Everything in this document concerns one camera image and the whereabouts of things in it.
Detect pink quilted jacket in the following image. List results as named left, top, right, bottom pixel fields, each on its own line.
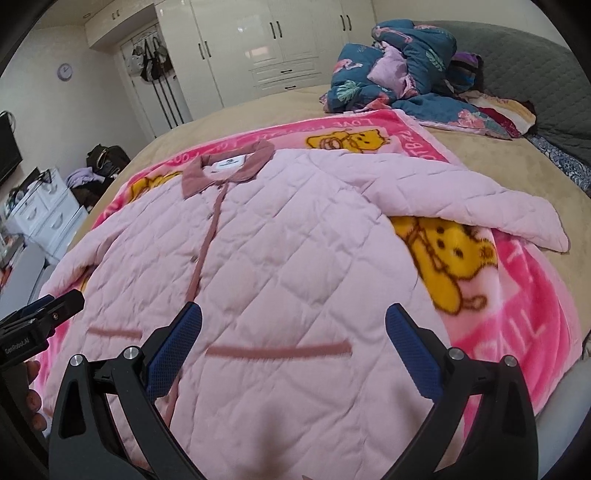
left=39, top=140, right=570, bottom=480

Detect lilac clothes pile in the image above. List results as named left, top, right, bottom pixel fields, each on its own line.
left=66, top=167, right=105, bottom=189

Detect person's left hand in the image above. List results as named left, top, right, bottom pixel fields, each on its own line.
left=25, top=360, right=47, bottom=432

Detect white drawer cabinet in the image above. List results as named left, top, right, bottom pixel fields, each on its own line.
left=4, top=168, right=88, bottom=264

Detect pink cartoon bear blanket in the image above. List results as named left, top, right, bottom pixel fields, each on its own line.
left=34, top=108, right=584, bottom=462

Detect black flat television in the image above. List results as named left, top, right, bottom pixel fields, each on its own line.
left=0, top=112, right=22, bottom=185

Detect black bag on floor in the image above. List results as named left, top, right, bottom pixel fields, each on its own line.
left=86, top=144, right=131, bottom=179

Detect white door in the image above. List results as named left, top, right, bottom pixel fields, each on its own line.
left=116, top=22, right=192, bottom=139

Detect hanging bags on door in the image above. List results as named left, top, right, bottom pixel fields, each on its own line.
left=126, top=35, right=173, bottom=83

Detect white wardrobe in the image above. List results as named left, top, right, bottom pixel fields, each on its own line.
left=85, top=1, right=376, bottom=119

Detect grey padded headboard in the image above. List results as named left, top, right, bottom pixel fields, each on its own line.
left=412, top=21, right=590, bottom=164

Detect blue floral quilt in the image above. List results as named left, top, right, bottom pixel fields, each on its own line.
left=321, top=19, right=516, bottom=139

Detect round wall clock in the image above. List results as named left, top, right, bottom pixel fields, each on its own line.
left=57, top=63, right=73, bottom=82

